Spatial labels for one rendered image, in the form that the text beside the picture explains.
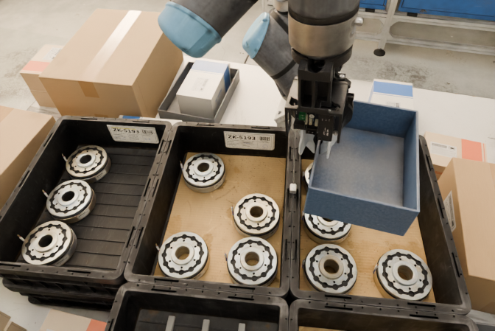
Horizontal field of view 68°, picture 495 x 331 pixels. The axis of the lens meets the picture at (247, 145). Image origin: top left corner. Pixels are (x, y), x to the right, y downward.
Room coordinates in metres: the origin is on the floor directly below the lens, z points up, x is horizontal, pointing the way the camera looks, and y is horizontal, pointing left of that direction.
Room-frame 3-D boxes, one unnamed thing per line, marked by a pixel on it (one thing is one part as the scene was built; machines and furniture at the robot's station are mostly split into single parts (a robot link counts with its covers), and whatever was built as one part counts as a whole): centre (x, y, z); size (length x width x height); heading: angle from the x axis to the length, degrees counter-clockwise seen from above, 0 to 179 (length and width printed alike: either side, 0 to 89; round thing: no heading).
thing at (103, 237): (0.47, 0.36, 0.87); 0.40 x 0.30 x 0.11; 171
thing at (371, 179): (0.36, -0.18, 1.11); 0.20 x 0.15 x 0.07; 161
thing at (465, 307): (0.38, -0.23, 0.92); 0.40 x 0.30 x 0.02; 171
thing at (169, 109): (0.98, 0.15, 0.73); 0.27 x 0.20 x 0.05; 161
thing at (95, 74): (1.06, 0.42, 0.80); 0.40 x 0.30 x 0.20; 167
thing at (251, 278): (0.31, 0.00, 0.86); 0.10 x 0.10 x 0.01
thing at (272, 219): (0.41, -0.01, 0.86); 0.10 x 0.10 x 0.01
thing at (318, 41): (0.37, -0.09, 1.35); 0.08 x 0.08 x 0.05
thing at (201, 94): (0.98, 0.13, 0.75); 0.20 x 0.12 x 0.09; 163
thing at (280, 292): (0.43, 0.06, 0.92); 0.40 x 0.30 x 0.02; 171
